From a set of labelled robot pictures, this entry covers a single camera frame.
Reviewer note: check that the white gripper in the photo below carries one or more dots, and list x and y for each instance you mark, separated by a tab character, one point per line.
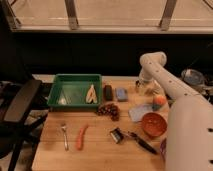
151	88

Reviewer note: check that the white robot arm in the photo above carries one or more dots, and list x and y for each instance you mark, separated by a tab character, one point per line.
189	142

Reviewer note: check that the small metal cup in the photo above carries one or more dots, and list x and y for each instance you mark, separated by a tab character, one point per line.
137	85

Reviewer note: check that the light blue cloth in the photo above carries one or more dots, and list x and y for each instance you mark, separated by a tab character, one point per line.
137	112

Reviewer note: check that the blue sponge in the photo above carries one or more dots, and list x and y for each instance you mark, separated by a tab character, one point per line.
121	94

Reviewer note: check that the red heart-shaped bowl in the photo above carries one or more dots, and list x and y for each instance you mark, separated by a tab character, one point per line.
153	124

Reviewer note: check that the dark brown block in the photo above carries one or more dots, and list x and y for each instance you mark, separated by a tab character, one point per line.
108	93

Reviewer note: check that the bunch of dark grapes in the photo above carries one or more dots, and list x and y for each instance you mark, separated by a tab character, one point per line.
109	109

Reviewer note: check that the purple plastic bowl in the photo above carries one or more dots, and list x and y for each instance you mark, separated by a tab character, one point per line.
163	149

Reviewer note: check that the small black tin can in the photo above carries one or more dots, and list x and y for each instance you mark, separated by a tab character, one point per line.
117	135

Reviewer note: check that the green plastic tray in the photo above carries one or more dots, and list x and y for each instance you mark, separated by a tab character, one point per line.
69	91

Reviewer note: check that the orange carrot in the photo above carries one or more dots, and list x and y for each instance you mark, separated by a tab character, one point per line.
80	137

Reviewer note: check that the metal fork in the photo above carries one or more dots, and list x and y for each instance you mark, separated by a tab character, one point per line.
64	128

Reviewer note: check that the black office chair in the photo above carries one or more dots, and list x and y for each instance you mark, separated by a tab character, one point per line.
13	130

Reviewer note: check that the black handled peeler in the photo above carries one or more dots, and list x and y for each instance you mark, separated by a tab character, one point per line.
142	142

